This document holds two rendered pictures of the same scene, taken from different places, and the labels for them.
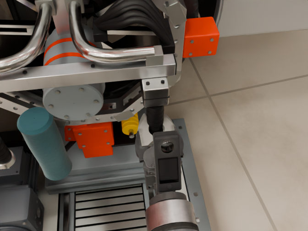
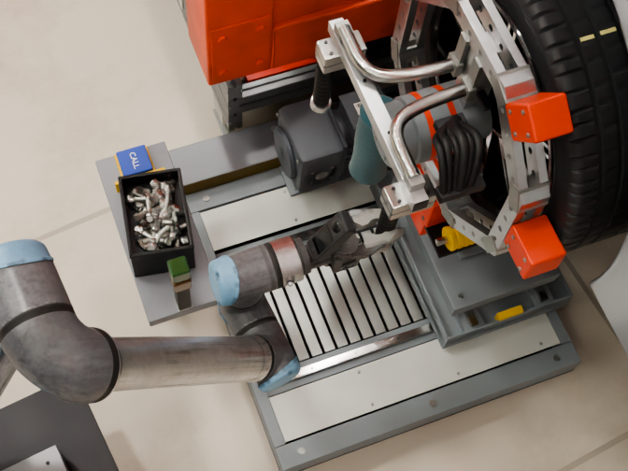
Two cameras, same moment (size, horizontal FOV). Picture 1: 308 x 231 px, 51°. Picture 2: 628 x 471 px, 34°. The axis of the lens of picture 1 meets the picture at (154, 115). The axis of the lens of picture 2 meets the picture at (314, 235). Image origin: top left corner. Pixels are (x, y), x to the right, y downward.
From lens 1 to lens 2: 1.44 m
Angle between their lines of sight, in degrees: 36
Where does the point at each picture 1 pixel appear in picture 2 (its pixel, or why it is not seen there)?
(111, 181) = (410, 264)
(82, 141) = not seen: hidden behind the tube
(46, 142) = (364, 135)
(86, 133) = not seen: hidden behind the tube
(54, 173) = (352, 165)
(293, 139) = not seen: outside the picture
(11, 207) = (311, 139)
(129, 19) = (436, 142)
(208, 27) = (539, 249)
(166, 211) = (285, 247)
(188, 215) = (286, 267)
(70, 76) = (373, 118)
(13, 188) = (337, 131)
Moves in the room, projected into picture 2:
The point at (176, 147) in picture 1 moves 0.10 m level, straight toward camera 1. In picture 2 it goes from (338, 235) to (284, 237)
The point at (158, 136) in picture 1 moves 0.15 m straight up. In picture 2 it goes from (341, 214) to (349, 174)
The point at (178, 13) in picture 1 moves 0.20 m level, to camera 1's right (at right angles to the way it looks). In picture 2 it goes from (514, 200) to (549, 300)
